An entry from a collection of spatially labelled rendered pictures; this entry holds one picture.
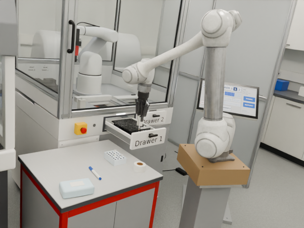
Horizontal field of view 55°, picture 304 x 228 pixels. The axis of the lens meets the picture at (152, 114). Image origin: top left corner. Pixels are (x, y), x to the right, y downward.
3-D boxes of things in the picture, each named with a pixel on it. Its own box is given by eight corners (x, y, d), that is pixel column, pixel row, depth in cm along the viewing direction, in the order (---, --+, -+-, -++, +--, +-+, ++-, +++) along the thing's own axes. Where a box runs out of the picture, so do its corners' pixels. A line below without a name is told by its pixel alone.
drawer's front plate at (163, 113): (165, 123, 244) (167, 110, 241) (138, 127, 225) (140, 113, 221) (163, 122, 245) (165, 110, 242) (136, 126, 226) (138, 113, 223)
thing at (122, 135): (161, 140, 200) (162, 132, 199) (131, 146, 183) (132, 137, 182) (126, 121, 228) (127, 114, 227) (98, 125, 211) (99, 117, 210)
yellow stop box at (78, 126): (87, 134, 191) (87, 124, 189) (77, 135, 186) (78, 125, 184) (83, 131, 195) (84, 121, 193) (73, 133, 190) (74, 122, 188)
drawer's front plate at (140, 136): (164, 143, 201) (166, 128, 198) (130, 149, 182) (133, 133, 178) (162, 142, 202) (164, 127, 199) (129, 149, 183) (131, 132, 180)
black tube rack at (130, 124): (149, 136, 203) (150, 128, 201) (129, 140, 192) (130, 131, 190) (130, 126, 219) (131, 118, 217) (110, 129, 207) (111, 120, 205)
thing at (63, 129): (170, 123, 251) (173, 107, 247) (58, 140, 184) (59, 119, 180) (110, 95, 318) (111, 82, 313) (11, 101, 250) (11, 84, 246)
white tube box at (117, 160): (125, 163, 176) (126, 157, 175) (114, 166, 170) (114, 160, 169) (115, 155, 185) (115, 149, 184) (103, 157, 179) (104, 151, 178)
